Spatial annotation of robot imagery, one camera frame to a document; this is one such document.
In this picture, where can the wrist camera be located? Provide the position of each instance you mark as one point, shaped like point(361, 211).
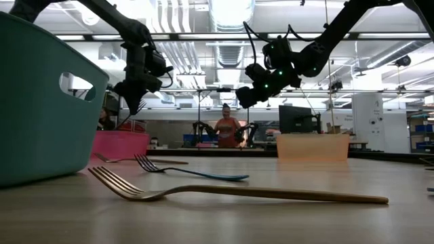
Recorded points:
point(157, 64)
point(278, 52)

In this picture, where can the gold metal fork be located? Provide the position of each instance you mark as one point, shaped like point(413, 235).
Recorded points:
point(169, 161)
point(271, 193)

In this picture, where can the teal plastic bin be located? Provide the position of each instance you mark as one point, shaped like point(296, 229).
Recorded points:
point(40, 118)

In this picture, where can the black aluminium table frame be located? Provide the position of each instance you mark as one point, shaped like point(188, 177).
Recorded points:
point(390, 156)

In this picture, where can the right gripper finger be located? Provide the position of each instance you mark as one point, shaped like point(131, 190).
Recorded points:
point(251, 97)

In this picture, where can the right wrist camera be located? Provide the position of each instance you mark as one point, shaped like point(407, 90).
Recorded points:
point(278, 52)

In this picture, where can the black overhead beam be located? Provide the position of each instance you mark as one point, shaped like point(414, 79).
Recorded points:
point(203, 36)

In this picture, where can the person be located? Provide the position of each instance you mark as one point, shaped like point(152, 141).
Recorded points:
point(226, 133)
point(105, 123)

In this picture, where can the black ceiling camera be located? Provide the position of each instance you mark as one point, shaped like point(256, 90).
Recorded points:
point(403, 61)
point(336, 86)

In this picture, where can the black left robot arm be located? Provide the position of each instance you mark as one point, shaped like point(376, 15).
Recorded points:
point(112, 18)

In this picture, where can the cardboard box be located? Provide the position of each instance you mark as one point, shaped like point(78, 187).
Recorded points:
point(334, 128)

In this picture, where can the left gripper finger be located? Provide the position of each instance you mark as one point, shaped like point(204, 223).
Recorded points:
point(135, 95)

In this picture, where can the storage shelf with blue bins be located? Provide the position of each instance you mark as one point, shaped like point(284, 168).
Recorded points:
point(422, 128)

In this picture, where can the silver ceiling air duct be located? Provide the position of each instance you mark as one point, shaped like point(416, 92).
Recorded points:
point(230, 54)

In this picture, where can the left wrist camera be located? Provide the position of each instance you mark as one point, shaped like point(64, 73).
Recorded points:
point(157, 64)

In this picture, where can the thin black gantry frame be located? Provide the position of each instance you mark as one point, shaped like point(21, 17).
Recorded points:
point(223, 90)

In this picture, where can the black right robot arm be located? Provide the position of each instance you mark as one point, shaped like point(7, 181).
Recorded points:
point(339, 20)

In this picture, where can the orange plastic bin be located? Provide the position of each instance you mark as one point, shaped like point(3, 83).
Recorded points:
point(312, 147)

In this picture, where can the red plastic bin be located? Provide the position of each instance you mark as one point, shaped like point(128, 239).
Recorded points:
point(118, 145)

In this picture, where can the black computer monitor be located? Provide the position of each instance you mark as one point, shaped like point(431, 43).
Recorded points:
point(294, 118)

